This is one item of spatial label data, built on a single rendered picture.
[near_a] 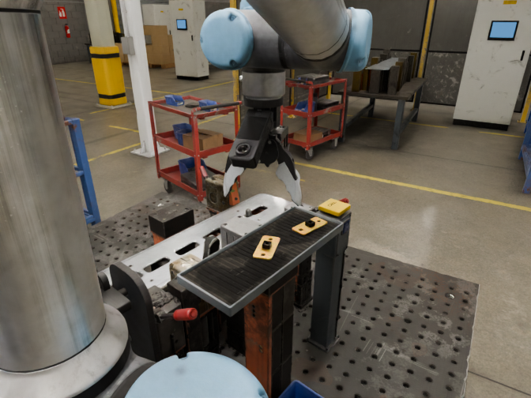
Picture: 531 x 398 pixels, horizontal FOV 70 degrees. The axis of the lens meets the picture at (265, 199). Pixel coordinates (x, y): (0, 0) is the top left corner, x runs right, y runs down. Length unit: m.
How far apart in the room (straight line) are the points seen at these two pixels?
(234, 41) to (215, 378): 0.39
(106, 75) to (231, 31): 7.53
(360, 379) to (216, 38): 0.94
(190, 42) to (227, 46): 10.65
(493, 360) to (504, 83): 5.09
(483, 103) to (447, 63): 1.19
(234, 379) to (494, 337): 2.28
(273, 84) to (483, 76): 6.31
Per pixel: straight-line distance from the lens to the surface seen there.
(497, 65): 6.86
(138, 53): 4.90
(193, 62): 11.16
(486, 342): 2.50
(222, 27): 0.53
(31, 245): 0.28
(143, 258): 1.09
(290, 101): 6.74
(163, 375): 0.34
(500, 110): 6.95
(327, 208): 0.96
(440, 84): 7.78
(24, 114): 0.26
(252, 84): 0.65
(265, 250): 0.77
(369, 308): 1.38
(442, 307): 1.46
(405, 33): 7.84
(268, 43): 0.53
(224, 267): 0.73
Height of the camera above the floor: 1.59
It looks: 26 degrees down
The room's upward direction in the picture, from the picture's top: straight up
